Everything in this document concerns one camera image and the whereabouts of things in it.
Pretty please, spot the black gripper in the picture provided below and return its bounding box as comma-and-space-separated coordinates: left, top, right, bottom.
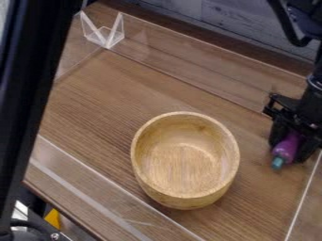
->
263, 74, 322, 163

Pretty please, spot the purple toy eggplant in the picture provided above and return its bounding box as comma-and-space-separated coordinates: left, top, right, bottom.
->
271, 132, 300, 170

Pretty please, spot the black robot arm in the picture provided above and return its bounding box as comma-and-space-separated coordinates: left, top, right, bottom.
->
263, 0, 322, 169

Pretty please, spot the brown wooden bowl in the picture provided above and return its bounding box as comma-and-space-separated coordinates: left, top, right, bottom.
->
129, 111, 240, 210

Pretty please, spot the clear acrylic tray wall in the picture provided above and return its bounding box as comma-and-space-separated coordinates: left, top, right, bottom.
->
25, 137, 204, 241

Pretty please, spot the clear acrylic corner bracket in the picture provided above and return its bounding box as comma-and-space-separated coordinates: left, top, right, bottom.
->
78, 11, 124, 50

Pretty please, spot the black foreground post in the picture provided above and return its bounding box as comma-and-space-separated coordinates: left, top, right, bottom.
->
0, 0, 81, 241

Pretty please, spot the black cable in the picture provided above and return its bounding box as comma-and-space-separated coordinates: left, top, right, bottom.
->
7, 219, 54, 241

